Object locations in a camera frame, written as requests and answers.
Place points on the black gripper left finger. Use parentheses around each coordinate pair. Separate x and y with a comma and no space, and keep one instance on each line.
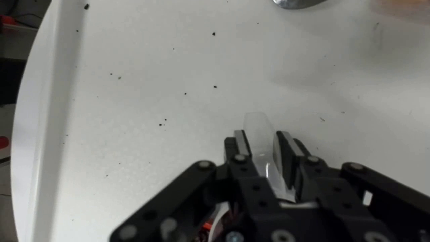
(241,189)

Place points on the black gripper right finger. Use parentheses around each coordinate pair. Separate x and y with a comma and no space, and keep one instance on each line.
(326,193)

